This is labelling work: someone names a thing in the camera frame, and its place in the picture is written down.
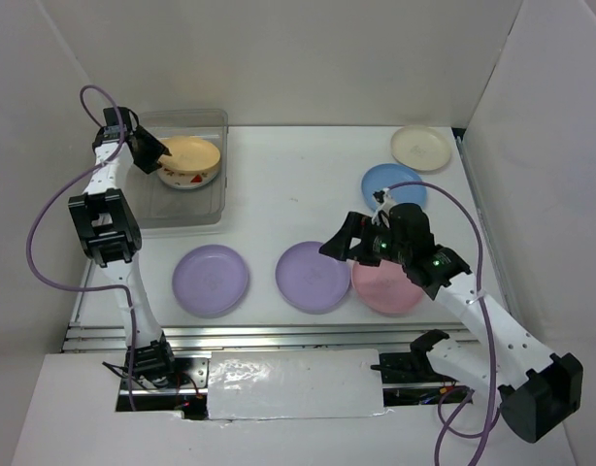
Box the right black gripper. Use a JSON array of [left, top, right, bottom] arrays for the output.
[[318, 211, 410, 267]]

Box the yellow plate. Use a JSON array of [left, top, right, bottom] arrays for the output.
[[159, 136, 221, 174]]

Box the white strawberry pattern plate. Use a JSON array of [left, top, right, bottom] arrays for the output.
[[156, 166, 219, 190]]

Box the pink plate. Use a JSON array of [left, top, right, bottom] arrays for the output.
[[351, 261, 424, 316]]

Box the purple plate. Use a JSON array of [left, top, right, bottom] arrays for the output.
[[171, 245, 249, 318], [275, 241, 350, 315]]

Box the blue plate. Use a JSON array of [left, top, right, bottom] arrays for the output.
[[360, 162, 428, 211]]

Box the cream plate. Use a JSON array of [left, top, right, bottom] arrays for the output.
[[390, 125, 451, 172]]

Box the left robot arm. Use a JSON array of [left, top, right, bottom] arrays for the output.
[[68, 107, 180, 388]]

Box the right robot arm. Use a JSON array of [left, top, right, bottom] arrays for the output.
[[319, 204, 583, 443]]

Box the clear plastic bin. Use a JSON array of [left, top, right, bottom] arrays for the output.
[[123, 109, 228, 230]]

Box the white foil cover panel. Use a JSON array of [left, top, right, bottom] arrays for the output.
[[207, 349, 384, 420]]

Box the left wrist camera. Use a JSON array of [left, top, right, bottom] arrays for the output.
[[103, 106, 139, 134]]

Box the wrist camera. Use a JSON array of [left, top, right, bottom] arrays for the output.
[[372, 187, 397, 215], [103, 106, 139, 134]]

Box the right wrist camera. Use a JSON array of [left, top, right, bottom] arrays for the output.
[[372, 187, 397, 215]]

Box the right side aluminium rail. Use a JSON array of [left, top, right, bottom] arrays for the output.
[[451, 127, 521, 321]]

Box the aluminium rail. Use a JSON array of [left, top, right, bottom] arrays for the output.
[[451, 127, 521, 321], [62, 319, 474, 353]]

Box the aluminium front rail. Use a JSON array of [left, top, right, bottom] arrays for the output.
[[62, 319, 474, 353]]

